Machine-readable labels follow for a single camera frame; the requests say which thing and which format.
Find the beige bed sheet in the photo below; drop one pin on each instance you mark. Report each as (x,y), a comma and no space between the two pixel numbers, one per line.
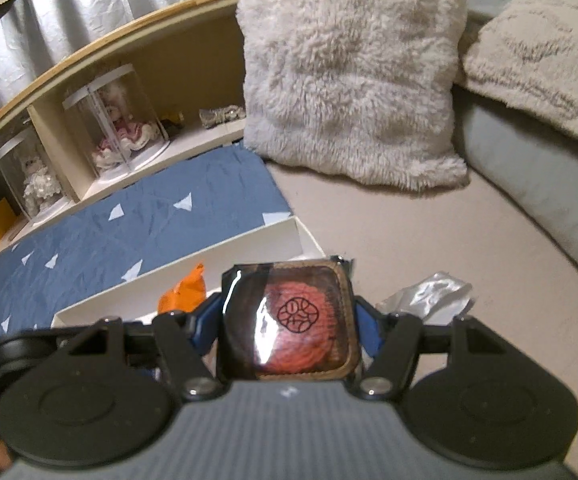
(419,235)

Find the shallow white box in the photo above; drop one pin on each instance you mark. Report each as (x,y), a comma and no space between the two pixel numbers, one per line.
(269,242)

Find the fluffy white pillow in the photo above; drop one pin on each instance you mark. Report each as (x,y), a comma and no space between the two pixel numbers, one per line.
(349,70)

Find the black red pastry packet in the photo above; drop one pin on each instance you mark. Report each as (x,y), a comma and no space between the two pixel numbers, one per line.
(294,320)

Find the wooden shelf unit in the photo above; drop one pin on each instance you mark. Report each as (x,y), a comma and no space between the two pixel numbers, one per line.
(194,60)

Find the beige textured pillow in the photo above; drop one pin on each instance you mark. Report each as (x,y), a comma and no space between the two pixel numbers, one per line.
(544,60)

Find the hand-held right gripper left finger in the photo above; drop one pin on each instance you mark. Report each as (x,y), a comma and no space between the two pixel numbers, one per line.
(210,321)

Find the white doll display case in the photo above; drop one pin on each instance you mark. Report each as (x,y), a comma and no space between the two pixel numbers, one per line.
(34,180)

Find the silver trinket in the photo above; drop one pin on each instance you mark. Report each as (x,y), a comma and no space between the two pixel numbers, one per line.
(221,116)

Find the silver grey curtain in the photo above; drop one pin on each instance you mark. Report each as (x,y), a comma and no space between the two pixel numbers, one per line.
(94,0)

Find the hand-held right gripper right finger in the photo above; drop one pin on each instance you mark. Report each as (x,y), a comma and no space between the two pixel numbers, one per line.
(369,326)

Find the red doll display case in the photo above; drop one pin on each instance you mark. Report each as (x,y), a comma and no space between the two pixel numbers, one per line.
(119,125)

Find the pale green duvet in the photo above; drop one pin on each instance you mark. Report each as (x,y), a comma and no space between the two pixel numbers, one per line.
(529,160)

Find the orange plastic packet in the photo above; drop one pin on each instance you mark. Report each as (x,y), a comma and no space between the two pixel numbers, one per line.
(184,295)

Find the clear plastic wrapper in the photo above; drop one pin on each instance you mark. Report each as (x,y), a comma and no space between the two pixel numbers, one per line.
(429,292)

